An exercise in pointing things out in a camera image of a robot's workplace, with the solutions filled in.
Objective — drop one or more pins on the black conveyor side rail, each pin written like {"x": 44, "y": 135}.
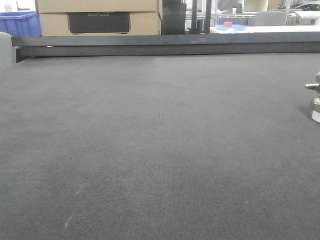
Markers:
{"x": 167, "y": 45}

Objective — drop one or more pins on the small blue tray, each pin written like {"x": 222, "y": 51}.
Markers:
{"x": 235, "y": 27}

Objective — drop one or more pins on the dark grey conveyor belt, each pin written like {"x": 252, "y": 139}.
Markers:
{"x": 206, "y": 147}

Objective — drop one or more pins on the silver metal valve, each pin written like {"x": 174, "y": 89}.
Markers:
{"x": 315, "y": 103}

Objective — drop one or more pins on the pink small block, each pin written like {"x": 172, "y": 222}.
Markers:
{"x": 227, "y": 24}

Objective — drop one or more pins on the white background table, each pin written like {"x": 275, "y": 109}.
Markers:
{"x": 270, "y": 29}

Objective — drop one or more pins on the black equipment stand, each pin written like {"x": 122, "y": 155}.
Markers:
{"x": 174, "y": 16}

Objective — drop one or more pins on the blue plastic crate background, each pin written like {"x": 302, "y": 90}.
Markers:
{"x": 21, "y": 24}

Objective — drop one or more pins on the large cardboard box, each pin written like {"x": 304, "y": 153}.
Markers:
{"x": 100, "y": 17}

